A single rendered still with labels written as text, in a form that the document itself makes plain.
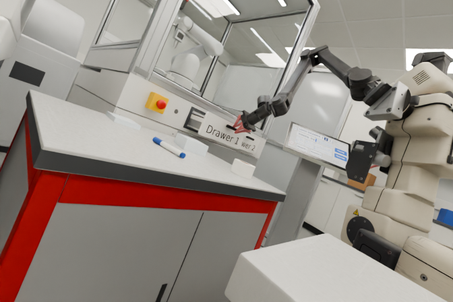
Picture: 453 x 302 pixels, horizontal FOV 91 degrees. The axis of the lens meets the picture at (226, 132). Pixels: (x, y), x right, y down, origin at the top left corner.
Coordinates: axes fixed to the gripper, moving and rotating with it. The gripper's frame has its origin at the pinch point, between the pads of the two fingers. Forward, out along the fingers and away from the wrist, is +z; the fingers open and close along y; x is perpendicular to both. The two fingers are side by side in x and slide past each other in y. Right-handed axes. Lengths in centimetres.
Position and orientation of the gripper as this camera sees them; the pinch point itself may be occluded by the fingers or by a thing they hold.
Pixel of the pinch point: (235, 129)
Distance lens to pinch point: 109.9
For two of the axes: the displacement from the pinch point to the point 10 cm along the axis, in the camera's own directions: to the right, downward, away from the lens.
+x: -6.4, -2.9, -7.1
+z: -7.4, 4.7, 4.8
